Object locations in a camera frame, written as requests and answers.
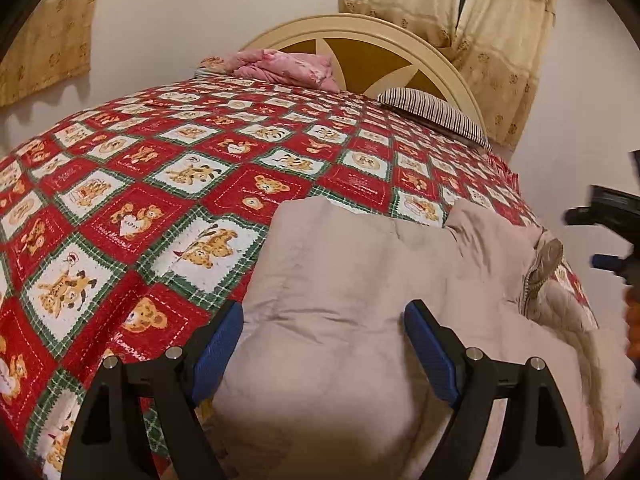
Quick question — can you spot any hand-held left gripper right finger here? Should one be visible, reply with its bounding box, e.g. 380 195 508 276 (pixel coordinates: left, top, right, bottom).
404 300 586 480

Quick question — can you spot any cream wooden headboard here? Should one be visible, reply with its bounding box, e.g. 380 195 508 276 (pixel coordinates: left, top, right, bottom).
239 14 493 151

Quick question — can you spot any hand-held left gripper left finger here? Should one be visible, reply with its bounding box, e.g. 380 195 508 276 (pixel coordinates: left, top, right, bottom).
60 301 244 480

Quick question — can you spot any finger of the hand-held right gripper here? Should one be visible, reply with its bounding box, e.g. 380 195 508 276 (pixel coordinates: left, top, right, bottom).
591 254 640 282
565 185 640 228

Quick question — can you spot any beige puffer jacket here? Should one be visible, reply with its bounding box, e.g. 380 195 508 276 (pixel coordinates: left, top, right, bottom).
210 197 632 480

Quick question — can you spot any red bear printed bedspread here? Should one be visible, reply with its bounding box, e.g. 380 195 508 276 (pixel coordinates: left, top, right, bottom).
0 71 601 480

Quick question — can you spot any striped pillow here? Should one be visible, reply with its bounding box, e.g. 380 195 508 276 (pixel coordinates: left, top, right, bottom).
377 87 493 151

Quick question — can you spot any pink floral blanket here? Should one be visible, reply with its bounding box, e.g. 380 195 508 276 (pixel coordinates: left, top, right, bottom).
197 49 342 94

